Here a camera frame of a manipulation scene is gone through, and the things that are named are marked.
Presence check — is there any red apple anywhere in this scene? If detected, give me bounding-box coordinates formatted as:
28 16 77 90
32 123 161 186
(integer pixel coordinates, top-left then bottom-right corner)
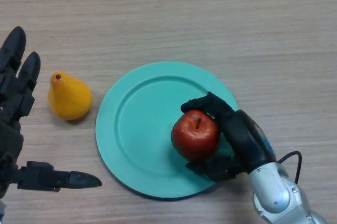
171 110 221 162

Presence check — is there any green round plate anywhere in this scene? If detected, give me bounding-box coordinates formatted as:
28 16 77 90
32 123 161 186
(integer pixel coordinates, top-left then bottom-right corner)
95 61 240 199

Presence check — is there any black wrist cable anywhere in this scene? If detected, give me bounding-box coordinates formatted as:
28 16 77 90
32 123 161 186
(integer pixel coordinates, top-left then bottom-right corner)
277 151 302 185

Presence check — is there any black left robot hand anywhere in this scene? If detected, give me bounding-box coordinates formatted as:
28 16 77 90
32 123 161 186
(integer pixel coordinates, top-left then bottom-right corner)
0 26 103 200

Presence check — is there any yellow pear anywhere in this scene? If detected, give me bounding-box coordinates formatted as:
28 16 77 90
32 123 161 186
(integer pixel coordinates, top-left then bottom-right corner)
47 71 93 121

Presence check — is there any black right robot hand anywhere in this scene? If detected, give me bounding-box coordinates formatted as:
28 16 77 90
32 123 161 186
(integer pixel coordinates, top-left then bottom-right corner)
180 91 277 182

